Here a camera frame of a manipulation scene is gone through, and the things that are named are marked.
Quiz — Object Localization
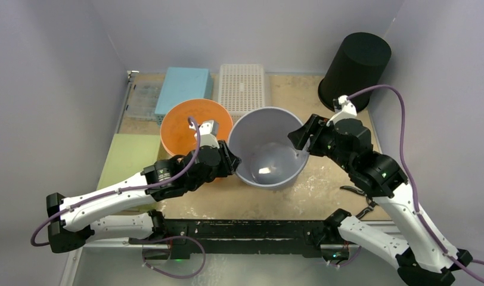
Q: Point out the grey plastic bucket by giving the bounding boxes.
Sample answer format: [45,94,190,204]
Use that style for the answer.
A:
[228,107,309,189]

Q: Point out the orange bucket black rim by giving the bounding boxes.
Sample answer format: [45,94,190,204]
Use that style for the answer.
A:
[160,99,233,156]

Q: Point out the white perforated plastic basket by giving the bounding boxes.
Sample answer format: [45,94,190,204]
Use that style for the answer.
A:
[216,64,272,122]

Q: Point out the blue perforated plastic basket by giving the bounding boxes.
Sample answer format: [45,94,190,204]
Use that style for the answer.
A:
[154,67,213,122]

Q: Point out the black plastic bucket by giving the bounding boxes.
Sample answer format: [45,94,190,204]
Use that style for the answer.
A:
[318,32,392,111]

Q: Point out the green perforated plastic basket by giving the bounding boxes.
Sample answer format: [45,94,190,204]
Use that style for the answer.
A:
[97,133,164,189]

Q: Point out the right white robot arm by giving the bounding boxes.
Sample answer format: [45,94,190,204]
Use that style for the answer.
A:
[288,114,473,285]

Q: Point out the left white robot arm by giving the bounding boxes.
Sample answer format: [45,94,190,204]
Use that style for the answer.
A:
[46,140,241,253]

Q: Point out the black pliers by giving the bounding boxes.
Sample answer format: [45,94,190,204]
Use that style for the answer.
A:
[339,185,379,220]

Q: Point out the clear plastic screw organizer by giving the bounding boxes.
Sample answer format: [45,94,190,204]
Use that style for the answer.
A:
[125,80,163,121]

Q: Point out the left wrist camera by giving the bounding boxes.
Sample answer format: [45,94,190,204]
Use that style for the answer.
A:
[188,117,219,148]

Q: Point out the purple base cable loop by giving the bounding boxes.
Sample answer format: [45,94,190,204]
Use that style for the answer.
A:
[141,236,206,279]

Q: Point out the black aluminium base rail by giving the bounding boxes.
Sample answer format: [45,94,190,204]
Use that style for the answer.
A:
[70,218,417,262]

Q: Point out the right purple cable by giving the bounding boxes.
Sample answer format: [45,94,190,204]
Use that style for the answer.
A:
[346,84,484,286]

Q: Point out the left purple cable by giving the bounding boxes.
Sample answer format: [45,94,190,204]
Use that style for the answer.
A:
[30,116,201,248]

